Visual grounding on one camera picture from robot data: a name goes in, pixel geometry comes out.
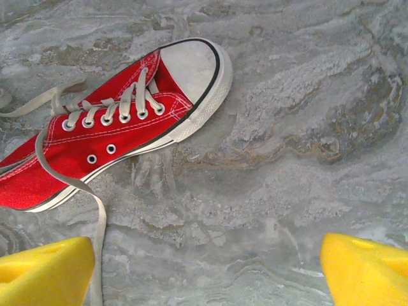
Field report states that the red canvas sneaker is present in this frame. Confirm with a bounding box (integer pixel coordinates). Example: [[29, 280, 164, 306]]
[[0, 37, 233, 213]]

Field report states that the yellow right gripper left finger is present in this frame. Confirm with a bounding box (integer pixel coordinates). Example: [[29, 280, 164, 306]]
[[0, 236, 96, 306]]

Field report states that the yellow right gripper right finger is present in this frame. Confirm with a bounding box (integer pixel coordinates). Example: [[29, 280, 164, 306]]
[[319, 232, 408, 306]]

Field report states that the white shoelace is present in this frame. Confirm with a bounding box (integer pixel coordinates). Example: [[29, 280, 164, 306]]
[[0, 65, 166, 306]]

